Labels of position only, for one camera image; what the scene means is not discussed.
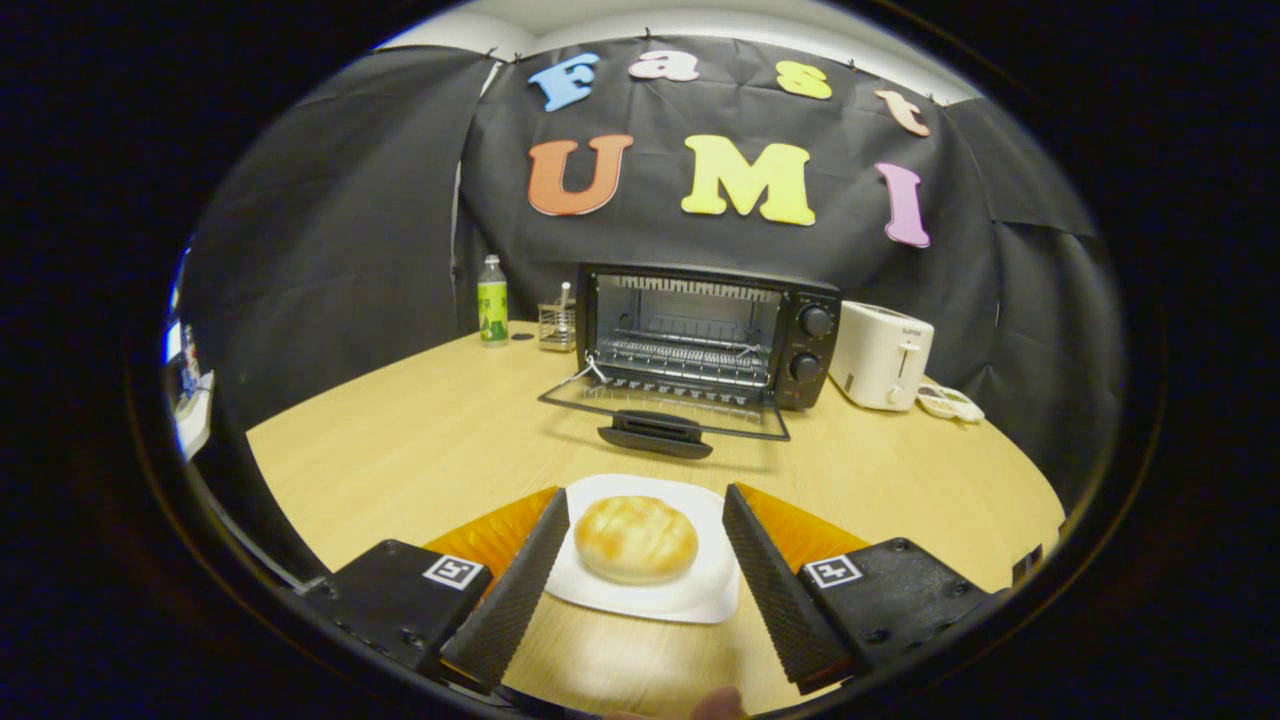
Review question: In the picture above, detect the metal wire utensil holder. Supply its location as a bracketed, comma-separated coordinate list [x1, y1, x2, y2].
[538, 300, 578, 353]

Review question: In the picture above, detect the black toaster oven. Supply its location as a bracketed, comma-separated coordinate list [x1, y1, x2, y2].
[538, 262, 843, 461]

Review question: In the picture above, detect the black backdrop cloth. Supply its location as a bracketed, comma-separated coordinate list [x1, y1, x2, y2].
[180, 35, 1126, 521]

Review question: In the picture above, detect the white square plate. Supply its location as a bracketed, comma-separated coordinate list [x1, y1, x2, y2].
[545, 473, 741, 625]

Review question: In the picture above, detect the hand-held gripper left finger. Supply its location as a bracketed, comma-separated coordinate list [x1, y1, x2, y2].
[298, 487, 571, 693]

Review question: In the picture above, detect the white pop-up toaster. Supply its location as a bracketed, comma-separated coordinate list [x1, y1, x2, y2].
[828, 301, 935, 412]

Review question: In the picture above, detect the round golden bread bun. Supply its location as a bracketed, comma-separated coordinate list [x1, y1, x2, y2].
[574, 495, 700, 586]

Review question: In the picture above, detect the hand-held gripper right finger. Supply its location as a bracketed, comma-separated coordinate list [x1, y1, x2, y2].
[722, 483, 1006, 696]

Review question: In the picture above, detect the green label plastic bottle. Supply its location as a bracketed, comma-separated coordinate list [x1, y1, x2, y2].
[477, 254, 509, 347]

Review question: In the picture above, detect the metal oven rack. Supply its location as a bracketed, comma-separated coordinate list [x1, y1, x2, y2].
[597, 335, 771, 386]

